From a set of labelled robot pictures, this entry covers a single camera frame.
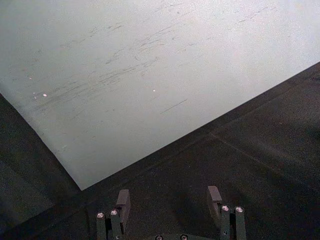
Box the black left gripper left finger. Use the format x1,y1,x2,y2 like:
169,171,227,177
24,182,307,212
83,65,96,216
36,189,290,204
96,188,132,240

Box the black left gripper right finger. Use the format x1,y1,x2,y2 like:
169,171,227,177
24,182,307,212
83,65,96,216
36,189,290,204
207,185,247,240

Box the black table cloth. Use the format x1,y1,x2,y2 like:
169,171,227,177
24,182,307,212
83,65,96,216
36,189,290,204
0,61,320,240

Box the plain pale wall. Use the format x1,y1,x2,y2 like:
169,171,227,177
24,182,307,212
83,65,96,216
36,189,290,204
0,0,320,192

